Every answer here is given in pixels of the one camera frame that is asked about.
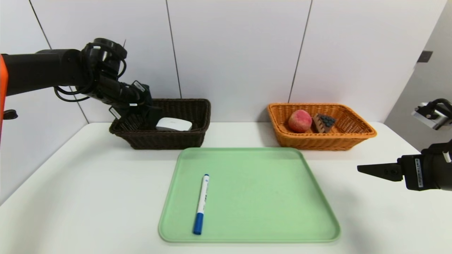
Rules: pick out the orange wicker basket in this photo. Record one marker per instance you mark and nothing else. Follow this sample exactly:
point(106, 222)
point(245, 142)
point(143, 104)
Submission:
point(317, 141)

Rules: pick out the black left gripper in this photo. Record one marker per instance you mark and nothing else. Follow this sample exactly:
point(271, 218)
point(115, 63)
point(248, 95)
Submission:
point(140, 104)

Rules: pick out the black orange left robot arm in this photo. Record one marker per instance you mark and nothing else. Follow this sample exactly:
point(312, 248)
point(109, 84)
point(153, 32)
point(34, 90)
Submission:
point(35, 70)

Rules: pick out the blue capped whiteboard marker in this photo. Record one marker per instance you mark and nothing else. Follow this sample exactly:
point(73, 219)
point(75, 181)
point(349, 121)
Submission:
point(201, 204)

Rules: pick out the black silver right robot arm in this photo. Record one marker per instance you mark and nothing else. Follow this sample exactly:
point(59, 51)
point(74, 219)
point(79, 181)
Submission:
point(441, 176)

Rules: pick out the white rounded power bank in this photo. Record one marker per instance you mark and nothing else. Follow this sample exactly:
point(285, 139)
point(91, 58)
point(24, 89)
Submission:
point(174, 124)

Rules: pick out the dark grey wall plate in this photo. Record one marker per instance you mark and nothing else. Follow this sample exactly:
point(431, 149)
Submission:
point(424, 56)

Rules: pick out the chocolate blueberry cake slice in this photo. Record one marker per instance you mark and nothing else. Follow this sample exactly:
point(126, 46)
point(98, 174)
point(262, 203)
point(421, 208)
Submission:
point(323, 123)

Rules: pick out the dark brown wicker basket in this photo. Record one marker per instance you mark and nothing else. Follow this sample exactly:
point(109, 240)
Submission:
point(169, 141)

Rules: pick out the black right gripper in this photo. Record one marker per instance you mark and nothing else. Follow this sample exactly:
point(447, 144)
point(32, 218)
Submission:
point(414, 172)

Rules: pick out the light green plastic tray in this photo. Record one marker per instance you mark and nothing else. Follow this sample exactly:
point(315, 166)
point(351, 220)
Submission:
point(254, 197)

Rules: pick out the red peach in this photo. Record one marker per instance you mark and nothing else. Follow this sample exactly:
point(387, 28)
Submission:
point(300, 120)

